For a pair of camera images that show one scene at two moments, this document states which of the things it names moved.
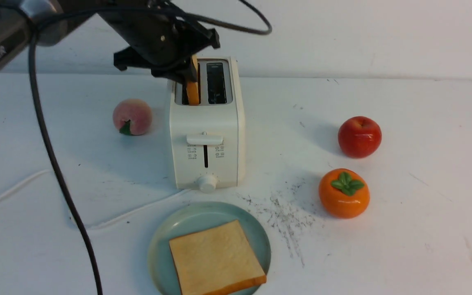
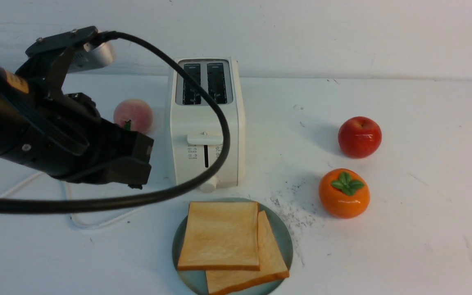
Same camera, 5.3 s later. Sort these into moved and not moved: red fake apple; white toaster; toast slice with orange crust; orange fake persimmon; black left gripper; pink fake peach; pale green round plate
Moved: black left gripper; toast slice with orange crust; pale green round plate
Not moved: pink fake peach; white toaster; orange fake persimmon; red fake apple
